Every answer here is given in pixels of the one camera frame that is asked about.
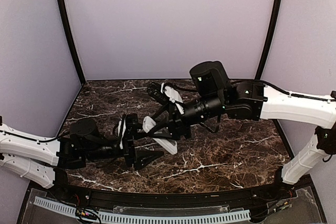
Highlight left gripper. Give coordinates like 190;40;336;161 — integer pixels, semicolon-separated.
84;137;164;170

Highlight white remote control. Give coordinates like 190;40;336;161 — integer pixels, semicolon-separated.
142;116;177;155

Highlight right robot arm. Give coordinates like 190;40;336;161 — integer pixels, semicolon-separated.
142;61;335;200

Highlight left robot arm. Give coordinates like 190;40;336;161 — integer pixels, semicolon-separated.
1;115;164;201

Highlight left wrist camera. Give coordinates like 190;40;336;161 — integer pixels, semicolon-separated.
117;118;126;150

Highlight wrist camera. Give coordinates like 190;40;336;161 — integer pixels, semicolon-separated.
146;82;185;114
117;118;126;150

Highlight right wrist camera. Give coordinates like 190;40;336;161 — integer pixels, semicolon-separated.
146;82;185;114

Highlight white slotted cable duct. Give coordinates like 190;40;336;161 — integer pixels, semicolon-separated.
34;196;251;223

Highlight black front rail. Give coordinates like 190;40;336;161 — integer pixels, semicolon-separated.
31;176;313;210

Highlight left black frame post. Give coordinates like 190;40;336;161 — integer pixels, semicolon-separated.
57;0;86;85

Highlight black frame post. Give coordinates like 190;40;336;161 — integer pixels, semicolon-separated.
57;0;86;85
254;0;281;80

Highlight right black frame post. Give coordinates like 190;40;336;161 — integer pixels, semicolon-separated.
254;0;281;80

